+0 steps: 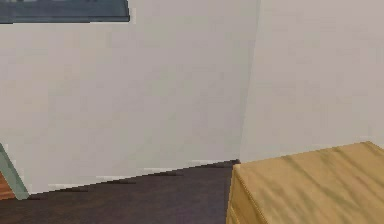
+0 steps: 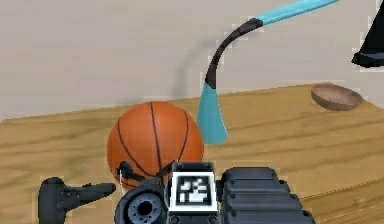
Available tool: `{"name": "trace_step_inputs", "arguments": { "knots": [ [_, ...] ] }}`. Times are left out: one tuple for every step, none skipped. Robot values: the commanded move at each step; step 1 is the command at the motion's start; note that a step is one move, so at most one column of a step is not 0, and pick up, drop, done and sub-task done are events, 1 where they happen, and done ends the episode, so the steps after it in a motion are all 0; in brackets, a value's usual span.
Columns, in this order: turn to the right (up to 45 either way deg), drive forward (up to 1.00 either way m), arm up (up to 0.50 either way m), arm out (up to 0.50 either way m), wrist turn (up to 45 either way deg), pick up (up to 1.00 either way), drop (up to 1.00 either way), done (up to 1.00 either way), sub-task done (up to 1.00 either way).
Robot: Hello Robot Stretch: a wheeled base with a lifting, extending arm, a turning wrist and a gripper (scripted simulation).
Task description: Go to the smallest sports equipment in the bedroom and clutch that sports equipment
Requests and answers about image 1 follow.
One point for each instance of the grey-green framed room door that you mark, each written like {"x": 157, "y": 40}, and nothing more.
{"x": 10, "y": 176}

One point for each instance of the dark grey framed window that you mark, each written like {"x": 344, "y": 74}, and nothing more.
{"x": 63, "y": 11}

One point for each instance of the light wooden cabinet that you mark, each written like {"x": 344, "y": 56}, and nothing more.
{"x": 310, "y": 186}

